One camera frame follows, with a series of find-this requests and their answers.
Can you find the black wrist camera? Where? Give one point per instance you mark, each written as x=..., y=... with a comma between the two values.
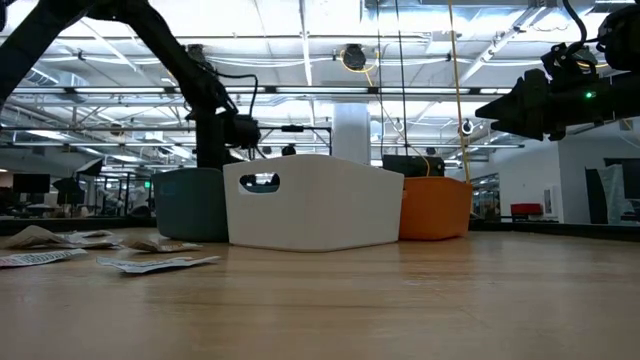
x=567, y=62
x=242, y=131

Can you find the black softbox lamp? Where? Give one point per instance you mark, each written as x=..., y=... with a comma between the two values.
x=90, y=167

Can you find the orange plastic bin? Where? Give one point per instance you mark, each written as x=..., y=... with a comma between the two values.
x=435, y=210

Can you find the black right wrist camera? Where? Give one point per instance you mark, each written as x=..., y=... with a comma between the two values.
x=567, y=62

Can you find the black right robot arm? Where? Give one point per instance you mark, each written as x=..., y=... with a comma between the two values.
x=622, y=35

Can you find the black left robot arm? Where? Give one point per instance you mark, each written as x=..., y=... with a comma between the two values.
x=165, y=45

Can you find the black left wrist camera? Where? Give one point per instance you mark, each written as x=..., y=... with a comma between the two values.
x=242, y=131

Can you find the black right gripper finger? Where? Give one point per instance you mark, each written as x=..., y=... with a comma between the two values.
x=520, y=129
x=515, y=102

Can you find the dark computer monitor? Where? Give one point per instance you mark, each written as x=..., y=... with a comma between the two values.
x=31, y=184

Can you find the black partition panel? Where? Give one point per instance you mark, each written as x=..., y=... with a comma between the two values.
x=612, y=192

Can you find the person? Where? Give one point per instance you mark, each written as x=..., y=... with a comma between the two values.
x=288, y=150

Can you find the teal plastic bin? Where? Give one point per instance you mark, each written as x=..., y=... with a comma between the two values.
x=190, y=205

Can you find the red box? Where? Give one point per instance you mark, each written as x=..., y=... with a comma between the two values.
x=526, y=209

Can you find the white plastic bin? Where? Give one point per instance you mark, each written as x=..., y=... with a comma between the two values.
x=315, y=210

